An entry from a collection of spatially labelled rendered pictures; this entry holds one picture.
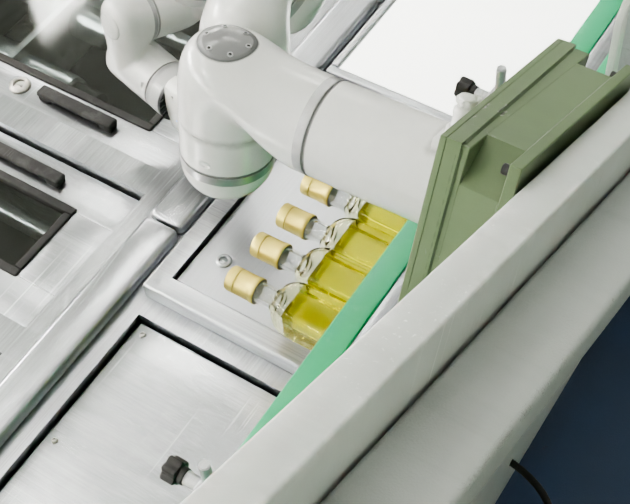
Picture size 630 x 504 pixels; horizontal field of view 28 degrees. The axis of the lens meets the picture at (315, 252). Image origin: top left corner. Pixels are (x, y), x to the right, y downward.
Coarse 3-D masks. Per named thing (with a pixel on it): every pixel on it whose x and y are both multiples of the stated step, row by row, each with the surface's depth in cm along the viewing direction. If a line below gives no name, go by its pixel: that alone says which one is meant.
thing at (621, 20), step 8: (624, 0) 135; (624, 8) 135; (624, 16) 135; (616, 24) 136; (624, 24) 137; (616, 32) 137; (624, 32) 138; (616, 40) 138; (616, 48) 139; (608, 56) 140; (616, 56) 141; (608, 64) 141; (616, 64) 142; (608, 72) 142
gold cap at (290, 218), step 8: (280, 208) 161; (288, 208) 161; (296, 208) 161; (280, 216) 161; (288, 216) 161; (296, 216) 160; (304, 216) 160; (312, 216) 160; (280, 224) 162; (288, 224) 161; (296, 224) 160; (304, 224) 160; (296, 232) 161
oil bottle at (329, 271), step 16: (304, 256) 156; (320, 256) 154; (336, 256) 154; (304, 272) 153; (320, 272) 153; (336, 272) 153; (352, 272) 153; (368, 272) 153; (320, 288) 153; (336, 288) 152; (352, 288) 151
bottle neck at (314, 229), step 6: (312, 222) 160; (318, 222) 160; (324, 222) 161; (306, 228) 160; (312, 228) 160; (318, 228) 159; (324, 228) 159; (306, 234) 160; (312, 234) 160; (318, 234) 159; (312, 240) 160; (318, 240) 160
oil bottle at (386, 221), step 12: (348, 204) 160; (360, 204) 159; (372, 204) 159; (348, 216) 160; (360, 216) 158; (372, 216) 158; (384, 216) 158; (396, 216) 157; (384, 228) 157; (396, 228) 156
